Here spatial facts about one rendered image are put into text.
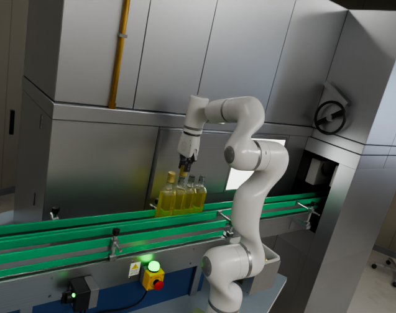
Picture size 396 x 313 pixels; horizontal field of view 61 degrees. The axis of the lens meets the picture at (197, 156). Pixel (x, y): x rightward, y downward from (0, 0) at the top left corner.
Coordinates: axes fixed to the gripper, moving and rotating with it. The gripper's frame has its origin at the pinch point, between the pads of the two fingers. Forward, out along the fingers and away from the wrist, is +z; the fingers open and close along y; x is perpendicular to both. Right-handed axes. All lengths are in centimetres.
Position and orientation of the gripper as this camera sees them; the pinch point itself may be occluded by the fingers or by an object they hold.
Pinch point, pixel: (184, 166)
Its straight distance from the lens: 151.0
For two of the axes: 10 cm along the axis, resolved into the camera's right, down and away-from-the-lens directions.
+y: 5.7, 3.4, -7.5
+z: -2.1, 9.4, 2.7
